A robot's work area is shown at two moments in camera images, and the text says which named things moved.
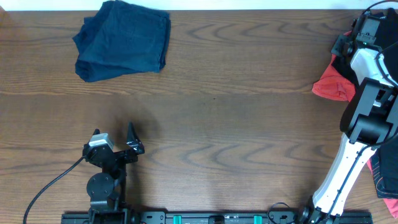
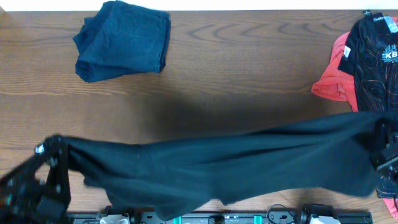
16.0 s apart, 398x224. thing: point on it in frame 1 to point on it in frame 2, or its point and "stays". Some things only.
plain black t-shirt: x=386 y=40 to x=333 y=154
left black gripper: x=135 y=147 to x=53 y=188
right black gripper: x=336 y=49 to x=387 y=154
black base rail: x=214 y=217 stays
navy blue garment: x=122 y=38 stays
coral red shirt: x=337 y=84 stays
